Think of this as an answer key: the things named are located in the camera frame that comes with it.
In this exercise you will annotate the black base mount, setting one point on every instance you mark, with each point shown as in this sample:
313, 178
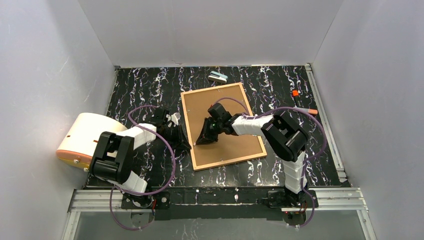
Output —
159, 201
296, 203

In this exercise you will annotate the white cylindrical orange-based device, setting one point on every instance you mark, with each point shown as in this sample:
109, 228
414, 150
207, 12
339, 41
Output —
79, 144

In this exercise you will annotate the teal white stapler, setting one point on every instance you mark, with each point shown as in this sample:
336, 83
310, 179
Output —
217, 77

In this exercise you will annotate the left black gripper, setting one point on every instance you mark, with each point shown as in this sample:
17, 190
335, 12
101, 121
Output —
175, 133

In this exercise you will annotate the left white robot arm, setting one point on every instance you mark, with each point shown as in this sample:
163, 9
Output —
113, 156

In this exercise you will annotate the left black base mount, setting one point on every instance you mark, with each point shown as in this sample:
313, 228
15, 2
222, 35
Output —
159, 201

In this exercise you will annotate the aluminium rail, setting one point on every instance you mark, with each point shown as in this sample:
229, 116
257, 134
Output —
329, 199

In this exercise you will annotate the grey marker salmon cap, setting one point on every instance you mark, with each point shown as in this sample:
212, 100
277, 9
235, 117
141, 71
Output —
308, 110

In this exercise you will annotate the black marker orange cap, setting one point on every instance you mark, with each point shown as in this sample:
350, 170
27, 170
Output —
296, 98

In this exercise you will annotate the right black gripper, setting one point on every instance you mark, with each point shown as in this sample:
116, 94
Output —
209, 129

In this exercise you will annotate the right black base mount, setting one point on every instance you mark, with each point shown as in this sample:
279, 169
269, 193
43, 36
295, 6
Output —
296, 203

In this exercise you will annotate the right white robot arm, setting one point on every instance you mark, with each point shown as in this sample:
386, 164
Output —
286, 137

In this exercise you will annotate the wooden picture frame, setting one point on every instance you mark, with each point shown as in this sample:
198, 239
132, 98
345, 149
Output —
223, 127

